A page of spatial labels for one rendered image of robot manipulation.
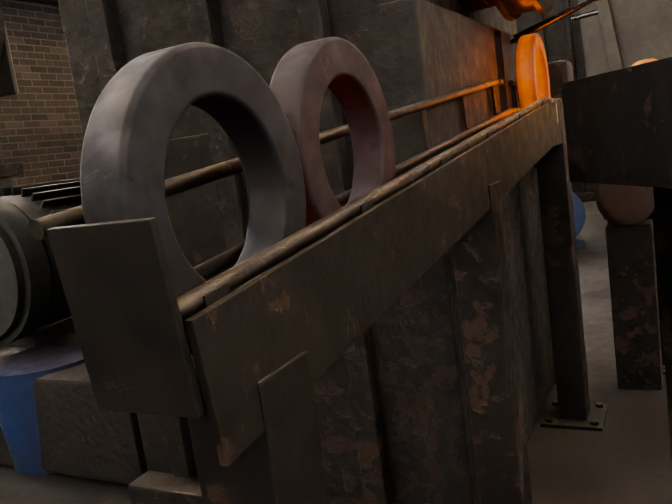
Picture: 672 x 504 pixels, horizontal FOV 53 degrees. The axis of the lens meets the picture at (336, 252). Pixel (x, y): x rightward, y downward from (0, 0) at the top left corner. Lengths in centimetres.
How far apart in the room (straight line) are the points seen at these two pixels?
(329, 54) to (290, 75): 5
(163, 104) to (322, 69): 20
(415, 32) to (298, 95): 52
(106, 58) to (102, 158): 94
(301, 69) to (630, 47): 370
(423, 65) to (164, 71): 66
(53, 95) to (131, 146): 812
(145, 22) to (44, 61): 725
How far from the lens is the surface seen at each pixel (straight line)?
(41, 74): 844
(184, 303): 36
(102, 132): 38
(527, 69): 137
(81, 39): 139
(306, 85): 53
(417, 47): 102
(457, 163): 77
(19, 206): 186
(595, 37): 424
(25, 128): 815
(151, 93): 38
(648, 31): 415
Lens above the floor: 68
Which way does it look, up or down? 9 degrees down
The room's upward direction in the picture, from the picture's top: 8 degrees counter-clockwise
